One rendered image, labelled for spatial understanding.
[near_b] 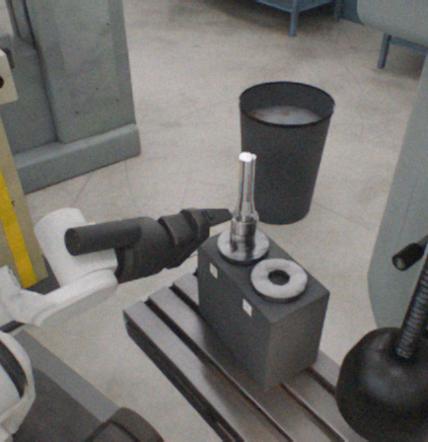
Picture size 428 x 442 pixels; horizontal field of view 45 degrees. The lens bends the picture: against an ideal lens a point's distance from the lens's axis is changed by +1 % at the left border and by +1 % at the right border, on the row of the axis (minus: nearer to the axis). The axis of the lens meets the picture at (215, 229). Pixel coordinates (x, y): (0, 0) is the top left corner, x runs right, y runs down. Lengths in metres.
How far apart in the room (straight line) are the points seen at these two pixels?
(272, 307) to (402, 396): 0.46
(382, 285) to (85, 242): 0.33
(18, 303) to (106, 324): 1.68
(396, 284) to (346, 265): 2.12
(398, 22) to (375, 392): 0.23
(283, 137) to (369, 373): 2.11
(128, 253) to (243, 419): 0.37
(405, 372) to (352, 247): 2.36
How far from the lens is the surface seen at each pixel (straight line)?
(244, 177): 0.78
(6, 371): 0.93
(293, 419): 0.91
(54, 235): 0.67
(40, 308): 0.64
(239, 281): 0.83
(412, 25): 0.35
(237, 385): 0.94
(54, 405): 1.44
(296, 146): 2.47
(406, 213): 0.44
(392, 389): 0.36
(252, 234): 0.84
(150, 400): 2.07
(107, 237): 0.63
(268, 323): 0.79
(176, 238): 0.73
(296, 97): 2.83
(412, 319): 0.34
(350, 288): 2.49
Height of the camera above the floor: 1.75
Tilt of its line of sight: 40 degrees down
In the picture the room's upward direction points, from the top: straight up
